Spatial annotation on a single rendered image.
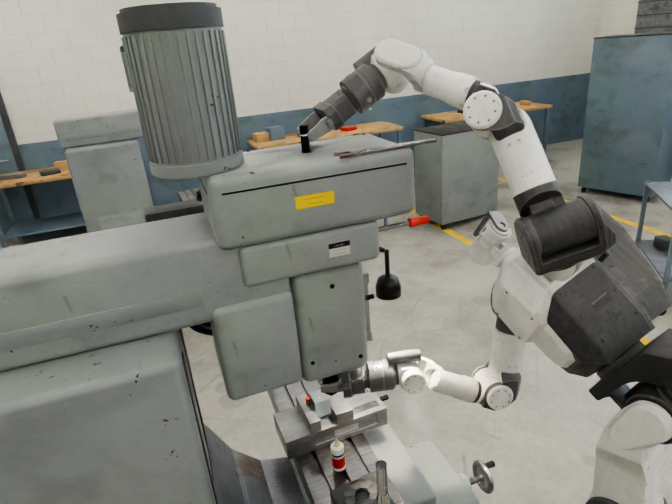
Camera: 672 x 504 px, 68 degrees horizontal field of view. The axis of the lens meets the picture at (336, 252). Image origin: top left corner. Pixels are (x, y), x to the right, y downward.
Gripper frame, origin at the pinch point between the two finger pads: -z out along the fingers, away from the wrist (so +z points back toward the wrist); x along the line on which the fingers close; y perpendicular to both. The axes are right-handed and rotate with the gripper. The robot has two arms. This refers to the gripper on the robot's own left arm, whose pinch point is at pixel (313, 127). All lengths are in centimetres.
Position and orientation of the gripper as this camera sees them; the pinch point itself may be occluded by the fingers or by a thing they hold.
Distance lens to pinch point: 120.2
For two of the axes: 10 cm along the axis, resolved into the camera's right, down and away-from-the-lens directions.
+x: -2.9, -3.5, 8.9
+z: 7.8, -6.2, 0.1
